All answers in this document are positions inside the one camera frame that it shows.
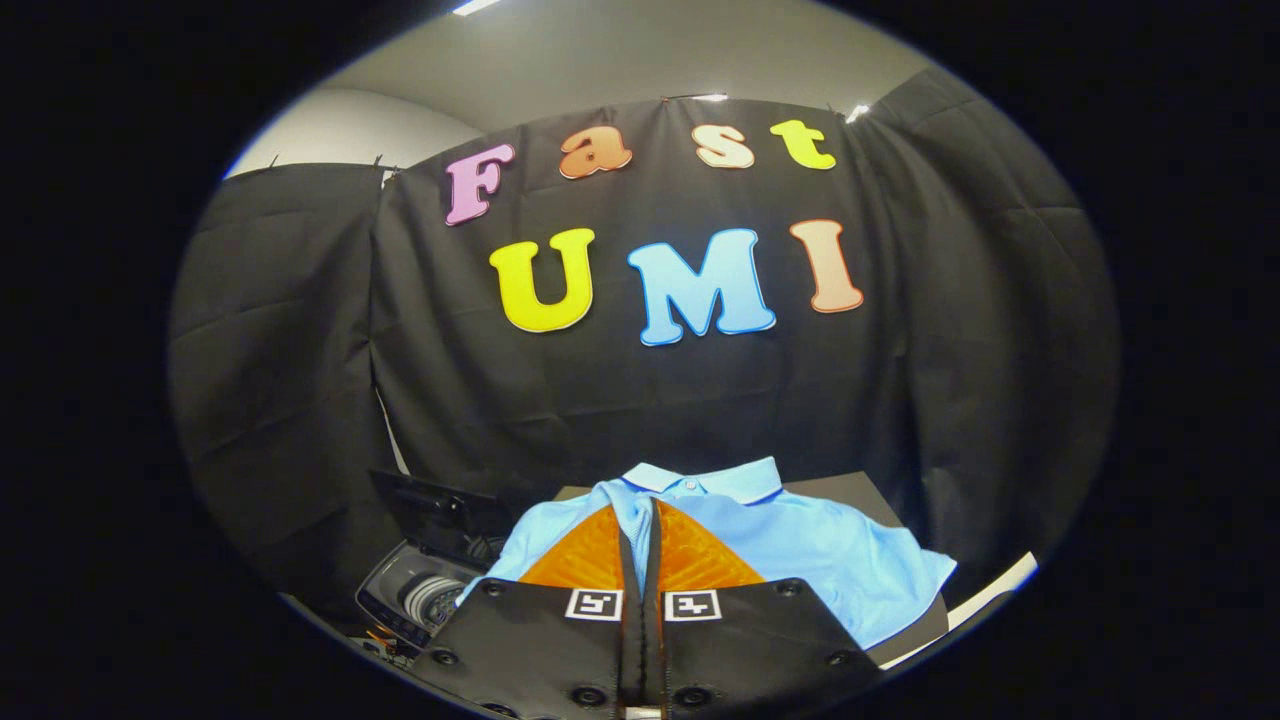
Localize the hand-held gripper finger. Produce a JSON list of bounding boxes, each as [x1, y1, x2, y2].
[[645, 498, 886, 720], [410, 503, 646, 720]]

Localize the light blue polo shirt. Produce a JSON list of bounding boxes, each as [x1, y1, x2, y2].
[[455, 457, 959, 651]]

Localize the grey top-load washing machine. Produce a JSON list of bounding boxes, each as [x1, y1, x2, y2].
[[355, 540, 501, 651]]

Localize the beige cabinet with dark top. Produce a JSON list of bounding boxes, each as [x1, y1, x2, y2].
[[555, 470, 951, 669]]

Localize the black backdrop cloth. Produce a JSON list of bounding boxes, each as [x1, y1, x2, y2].
[[168, 65, 1121, 621]]

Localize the white flat board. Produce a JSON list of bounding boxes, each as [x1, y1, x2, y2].
[[880, 552, 1041, 671]]

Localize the orange cable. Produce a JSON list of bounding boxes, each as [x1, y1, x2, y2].
[[365, 628, 421, 663]]

